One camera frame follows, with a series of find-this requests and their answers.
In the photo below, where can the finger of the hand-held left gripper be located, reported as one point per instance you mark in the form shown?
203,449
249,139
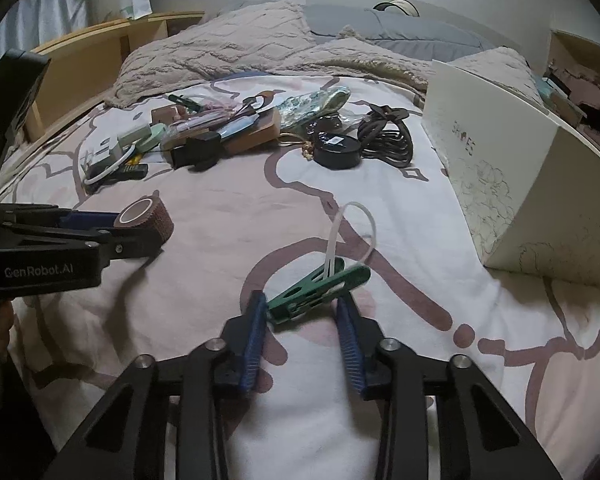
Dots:
130,247
90,220

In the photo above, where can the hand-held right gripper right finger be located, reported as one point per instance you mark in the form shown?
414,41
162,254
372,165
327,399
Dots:
352,350

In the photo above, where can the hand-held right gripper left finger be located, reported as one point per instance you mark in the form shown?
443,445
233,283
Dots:
252,345

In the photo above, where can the brown tape roll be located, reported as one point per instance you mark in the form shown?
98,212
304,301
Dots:
152,216

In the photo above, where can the green clothespin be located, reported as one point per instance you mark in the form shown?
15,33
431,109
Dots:
320,290

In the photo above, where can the white zip tie loop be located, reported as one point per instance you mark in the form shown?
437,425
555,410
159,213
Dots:
335,234

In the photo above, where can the white cardboard box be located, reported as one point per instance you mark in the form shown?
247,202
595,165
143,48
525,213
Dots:
520,160

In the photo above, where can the clear packet pink items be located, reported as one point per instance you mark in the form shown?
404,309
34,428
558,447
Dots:
200,121

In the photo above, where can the yellow black small pack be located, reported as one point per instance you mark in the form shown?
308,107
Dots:
130,171

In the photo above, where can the white grey plug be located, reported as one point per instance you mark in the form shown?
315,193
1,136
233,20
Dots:
100,156

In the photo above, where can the sage green charger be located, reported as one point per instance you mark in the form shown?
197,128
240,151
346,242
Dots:
135,136

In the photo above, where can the printed bedsheet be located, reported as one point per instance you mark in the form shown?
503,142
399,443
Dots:
230,210

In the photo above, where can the black power adapter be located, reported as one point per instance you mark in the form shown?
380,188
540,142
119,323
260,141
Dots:
197,152

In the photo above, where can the small brown wooden box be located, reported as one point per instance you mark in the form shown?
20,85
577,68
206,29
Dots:
164,115

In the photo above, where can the dark marker pen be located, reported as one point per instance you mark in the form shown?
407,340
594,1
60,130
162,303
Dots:
182,101

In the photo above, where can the brown cardboard piece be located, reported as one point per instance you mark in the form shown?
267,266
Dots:
252,136

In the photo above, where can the black round disc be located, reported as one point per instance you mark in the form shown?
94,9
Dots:
337,151

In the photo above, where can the beige fuzzy blanket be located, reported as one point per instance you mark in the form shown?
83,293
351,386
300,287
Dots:
205,45

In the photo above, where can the pale curtain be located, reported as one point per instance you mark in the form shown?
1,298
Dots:
45,15

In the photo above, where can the green patterned pouch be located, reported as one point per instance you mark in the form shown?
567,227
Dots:
310,102

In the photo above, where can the teal packet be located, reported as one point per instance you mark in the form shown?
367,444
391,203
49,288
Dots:
547,92

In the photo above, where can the grey pillow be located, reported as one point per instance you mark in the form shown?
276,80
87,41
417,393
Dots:
405,30

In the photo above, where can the beige black cap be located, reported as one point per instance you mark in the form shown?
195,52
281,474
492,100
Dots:
395,6

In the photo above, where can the wooden wardrobe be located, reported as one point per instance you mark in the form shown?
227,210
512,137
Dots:
562,45

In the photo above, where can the wooden bed frame shelf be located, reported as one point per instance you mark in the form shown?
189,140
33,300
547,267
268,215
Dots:
80,75

